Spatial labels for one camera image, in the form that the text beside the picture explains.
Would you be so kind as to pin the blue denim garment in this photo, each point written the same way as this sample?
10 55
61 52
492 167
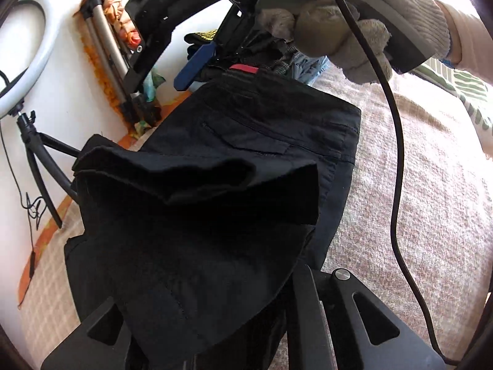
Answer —
310 69

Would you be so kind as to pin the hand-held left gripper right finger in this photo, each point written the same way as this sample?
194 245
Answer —
308 316

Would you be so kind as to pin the green patterned cloth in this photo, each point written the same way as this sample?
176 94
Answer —
152 88

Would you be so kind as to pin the pile of dark clothes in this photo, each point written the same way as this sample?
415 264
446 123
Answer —
265 52

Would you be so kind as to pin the orange patterned cloth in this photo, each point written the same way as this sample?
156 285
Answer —
123 15

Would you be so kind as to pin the green leaf patterned pillow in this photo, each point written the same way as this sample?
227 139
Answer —
470 92

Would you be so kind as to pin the silver tripod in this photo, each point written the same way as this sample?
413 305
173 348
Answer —
102 23

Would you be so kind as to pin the person's right forearm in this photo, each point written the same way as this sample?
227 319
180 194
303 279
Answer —
464 31

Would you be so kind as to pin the black pants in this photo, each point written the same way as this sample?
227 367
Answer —
192 200

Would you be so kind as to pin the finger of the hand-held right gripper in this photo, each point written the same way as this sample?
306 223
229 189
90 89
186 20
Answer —
194 65

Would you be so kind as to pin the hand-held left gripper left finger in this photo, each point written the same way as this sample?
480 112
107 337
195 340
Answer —
79 350

